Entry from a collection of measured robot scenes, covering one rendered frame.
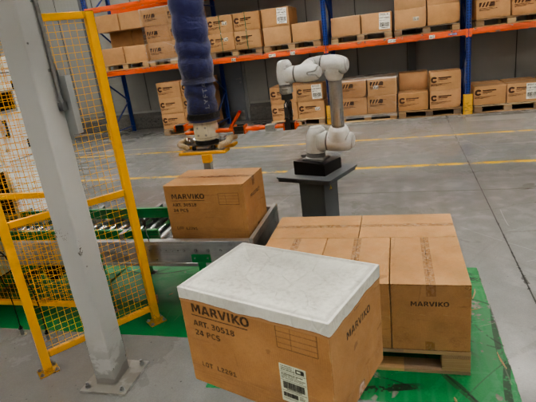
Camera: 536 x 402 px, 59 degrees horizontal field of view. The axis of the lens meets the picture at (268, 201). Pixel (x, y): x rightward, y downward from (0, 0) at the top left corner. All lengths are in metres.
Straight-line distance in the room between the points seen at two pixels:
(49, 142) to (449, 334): 2.26
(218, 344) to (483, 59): 10.42
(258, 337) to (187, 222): 1.90
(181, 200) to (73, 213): 0.92
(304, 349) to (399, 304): 1.20
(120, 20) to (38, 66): 9.33
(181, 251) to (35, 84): 1.45
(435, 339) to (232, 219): 1.47
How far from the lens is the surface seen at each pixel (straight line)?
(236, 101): 12.17
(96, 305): 2.85
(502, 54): 11.67
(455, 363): 2.85
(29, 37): 2.59
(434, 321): 2.69
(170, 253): 3.37
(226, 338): 1.71
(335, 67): 3.56
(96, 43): 3.11
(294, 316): 1.46
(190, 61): 3.21
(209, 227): 3.33
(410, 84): 10.70
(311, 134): 3.83
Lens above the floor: 1.80
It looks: 18 degrees down
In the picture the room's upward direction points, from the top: 7 degrees counter-clockwise
